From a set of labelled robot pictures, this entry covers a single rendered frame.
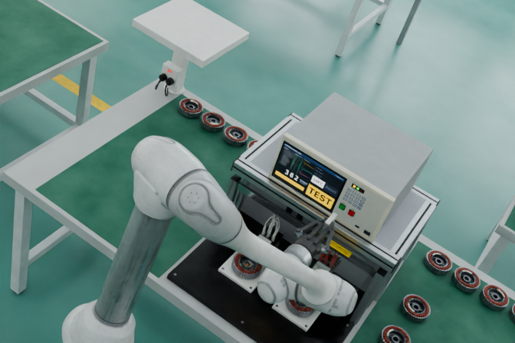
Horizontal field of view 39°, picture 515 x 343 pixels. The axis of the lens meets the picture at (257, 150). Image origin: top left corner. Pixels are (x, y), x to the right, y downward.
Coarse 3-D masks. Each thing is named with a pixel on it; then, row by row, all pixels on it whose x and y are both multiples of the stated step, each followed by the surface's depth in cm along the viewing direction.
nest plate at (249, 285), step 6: (228, 264) 268; (222, 270) 265; (228, 270) 266; (228, 276) 264; (234, 276) 264; (258, 276) 267; (240, 282) 263; (246, 282) 264; (252, 282) 264; (246, 288) 262; (252, 288) 262
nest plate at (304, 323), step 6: (294, 300) 263; (276, 306) 259; (282, 306) 259; (282, 312) 257; (288, 312) 258; (318, 312) 262; (288, 318) 257; (294, 318) 257; (300, 318) 257; (306, 318) 258; (312, 318) 259; (300, 324) 256; (306, 324) 256; (306, 330) 255
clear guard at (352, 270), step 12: (324, 240) 249; (336, 240) 251; (336, 252) 247; (312, 264) 240; (324, 264) 241; (336, 264) 242; (348, 264) 244; (360, 264) 245; (372, 264) 247; (348, 276) 240; (360, 276) 241
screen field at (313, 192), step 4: (308, 188) 252; (312, 188) 251; (316, 188) 250; (308, 192) 252; (312, 192) 251; (316, 192) 250; (320, 192) 249; (312, 196) 252; (316, 196) 251; (320, 196) 250; (324, 196) 249; (328, 196) 248; (316, 200) 252; (320, 200) 251; (324, 200) 250; (328, 200) 249; (332, 200) 248; (324, 204) 251; (328, 204) 250; (332, 204) 249
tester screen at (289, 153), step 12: (288, 156) 250; (300, 156) 247; (276, 168) 255; (288, 168) 252; (300, 168) 249; (312, 168) 246; (324, 168) 244; (300, 180) 252; (324, 180) 246; (336, 180) 243; (324, 192) 248
